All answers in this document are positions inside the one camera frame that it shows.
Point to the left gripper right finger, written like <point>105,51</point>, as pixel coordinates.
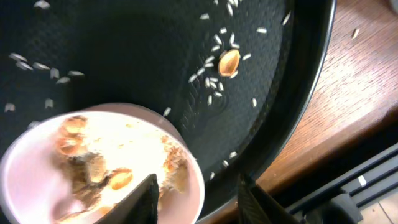
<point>256,206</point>

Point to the round black serving tray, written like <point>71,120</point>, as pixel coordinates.
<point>163,55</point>

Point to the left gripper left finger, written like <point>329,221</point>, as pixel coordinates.
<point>139,207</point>

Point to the peanut on round tray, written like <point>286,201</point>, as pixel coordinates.
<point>228,63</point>

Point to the pink bowl with food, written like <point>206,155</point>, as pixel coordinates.
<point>76,167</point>

